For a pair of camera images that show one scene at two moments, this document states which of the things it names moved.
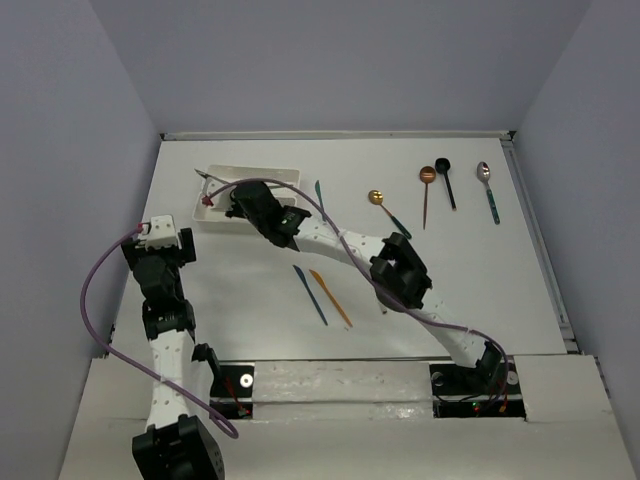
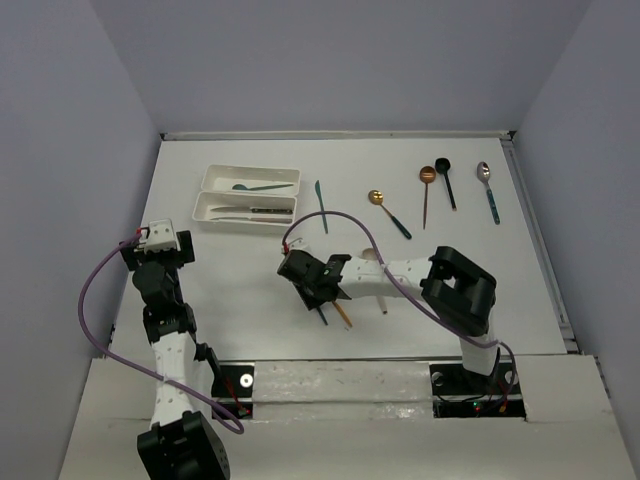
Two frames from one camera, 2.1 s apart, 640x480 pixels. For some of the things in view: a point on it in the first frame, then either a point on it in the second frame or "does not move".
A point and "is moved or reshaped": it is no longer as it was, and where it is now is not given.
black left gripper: (132, 253) does not move
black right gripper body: (238, 210) to (308, 295)
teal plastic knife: (318, 192) does not move
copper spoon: (427, 175) does not move
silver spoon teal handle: (483, 170) does not move
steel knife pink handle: (207, 176) is moved or reshaped
